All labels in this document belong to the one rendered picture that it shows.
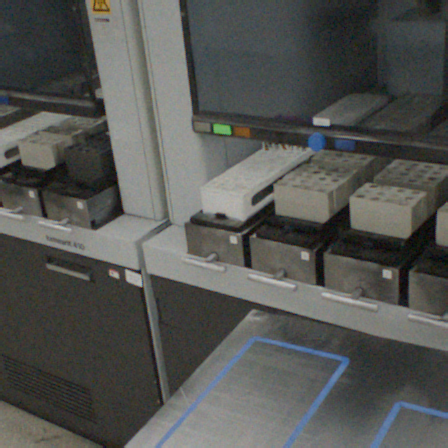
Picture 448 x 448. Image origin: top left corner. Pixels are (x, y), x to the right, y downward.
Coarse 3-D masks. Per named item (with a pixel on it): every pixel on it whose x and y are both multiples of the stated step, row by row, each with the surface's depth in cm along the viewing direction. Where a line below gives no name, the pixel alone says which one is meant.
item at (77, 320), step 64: (128, 0) 150; (128, 64) 156; (128, 128) 164; (128, 192) 173; (0, 256) 199; (64, 256) 183; (128, 256) 168; (0, 320) 213; (64, 320) 195; (128, 320) 179; (0, 384) 230; (64, 384) 209; (128, 384) 190
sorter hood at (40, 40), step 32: (0, 0) 168; (32, 0) 162; (64, 0) 157; (0, 32) 173; (32, 32) 167; (64, 32) 161; (0, 64) 178; (32, 64) 171; (64, 64) 165; (32, 96) 175; (64, 96) 170
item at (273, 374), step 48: (240, 336) 114; (288, 336) 113; (336, 336) 111; (192, 384) 105; (240, 384) 104; (288, 384) 103; (336, 384) 102; (384, 384) 101; (432, 384) 100; (144, 432) 98; (192, 432) 97; (240, 432) 96; (288, 432) 95; (336, 432) 94; (384, 432) 93; (432, 432) 92
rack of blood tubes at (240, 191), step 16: (256, 160) 162; (272, 160) 160; (288, 160) 160; (224, 176) 157; (240, 176) 155; (256, 176) 155; (272, 176) 154; (208, 192) 151; (224, 192) 149; (240, 192) 149; (256, 192) 150; (272, 192) 161; (208, 208) 153; (224, 208) 150; (240, 208) 148; (256, 208) 151
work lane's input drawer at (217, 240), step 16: (272, 208) 155; (192, 224) 152; (208, 224) 150; (224, 224) 148; (240, 224) 147; (256, 224) 149; (192, 240) 154; (208, 240) 152; (224, 240) 149; (240, 240) 146; (208, 256) 153; (224, 256) 151; (240, 256) 148; (224, 272) 147
